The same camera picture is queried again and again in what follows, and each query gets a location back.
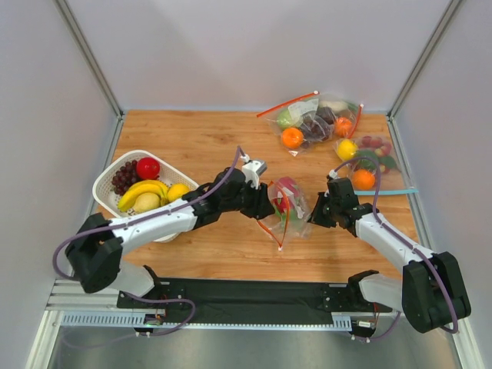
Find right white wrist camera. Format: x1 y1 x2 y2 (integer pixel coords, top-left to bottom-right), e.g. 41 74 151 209
327 170 340 181

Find blue-zip clear bag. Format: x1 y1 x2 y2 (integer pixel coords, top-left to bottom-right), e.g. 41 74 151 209
334 135 418 196

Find aluminium corner frame post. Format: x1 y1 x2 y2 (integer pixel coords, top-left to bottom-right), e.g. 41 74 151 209
387 0 466 120

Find yellow fake apple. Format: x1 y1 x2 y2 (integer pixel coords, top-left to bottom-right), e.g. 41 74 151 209
336 138 358 161

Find red dragon fruit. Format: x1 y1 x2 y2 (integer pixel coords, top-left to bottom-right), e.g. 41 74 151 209
272 177 305 221

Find orange-zip bag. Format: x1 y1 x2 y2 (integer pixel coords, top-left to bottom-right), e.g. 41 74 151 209
256 91 335 157
257 177 311 251
318 93 364 138

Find red fake apple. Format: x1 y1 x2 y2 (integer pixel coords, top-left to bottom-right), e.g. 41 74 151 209
136 157 161 180

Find yellow fake pear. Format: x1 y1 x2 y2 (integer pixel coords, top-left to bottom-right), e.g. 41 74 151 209
167 183 191 203

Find left aluminium frame post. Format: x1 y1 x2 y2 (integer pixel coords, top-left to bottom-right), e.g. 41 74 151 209
52 0 126 120

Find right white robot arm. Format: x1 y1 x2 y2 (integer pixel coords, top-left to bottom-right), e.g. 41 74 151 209
309 178 471 333

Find yellow fake banana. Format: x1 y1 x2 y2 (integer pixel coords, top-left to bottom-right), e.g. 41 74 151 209
117 180 168 212

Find dark purple fake grapes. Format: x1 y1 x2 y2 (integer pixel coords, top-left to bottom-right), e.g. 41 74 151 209
299 108 336 147

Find white perforated plastic basket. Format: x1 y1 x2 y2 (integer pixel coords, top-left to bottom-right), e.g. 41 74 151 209
92 150 198 218

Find white fake radish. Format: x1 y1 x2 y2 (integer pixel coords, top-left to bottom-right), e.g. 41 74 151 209
318 101 348 114

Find yellow fake lemon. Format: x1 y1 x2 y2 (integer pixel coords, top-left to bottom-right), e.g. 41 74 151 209
132 192 161 214

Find white slotted cable duct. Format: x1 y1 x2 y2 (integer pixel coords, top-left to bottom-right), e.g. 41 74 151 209
60 311 352 332

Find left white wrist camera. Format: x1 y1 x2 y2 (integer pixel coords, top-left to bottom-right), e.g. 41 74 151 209
241 155 268 189

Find orange fake fruit middle bag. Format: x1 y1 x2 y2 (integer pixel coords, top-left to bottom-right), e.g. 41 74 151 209
334 117 354 138

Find green fake avocado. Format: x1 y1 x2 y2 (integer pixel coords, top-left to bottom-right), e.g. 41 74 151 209
354 150 379 171

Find green fake cabbage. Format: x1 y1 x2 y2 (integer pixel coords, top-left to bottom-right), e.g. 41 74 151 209
276 109 302 130

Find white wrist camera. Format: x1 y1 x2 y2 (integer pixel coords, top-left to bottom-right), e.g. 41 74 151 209
241 155 268 189
327 170 340 181

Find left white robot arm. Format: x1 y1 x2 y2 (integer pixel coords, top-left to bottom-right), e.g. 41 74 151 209
65 168 311 298

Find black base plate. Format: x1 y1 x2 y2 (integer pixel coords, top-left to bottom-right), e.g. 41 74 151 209
115 276 394 324

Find orange fake fruit left bag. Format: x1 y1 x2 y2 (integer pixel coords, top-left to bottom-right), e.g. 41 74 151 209
281 127 304 150

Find orange fake fruit blue bag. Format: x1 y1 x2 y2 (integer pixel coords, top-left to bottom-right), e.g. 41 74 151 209
351 168 376 191

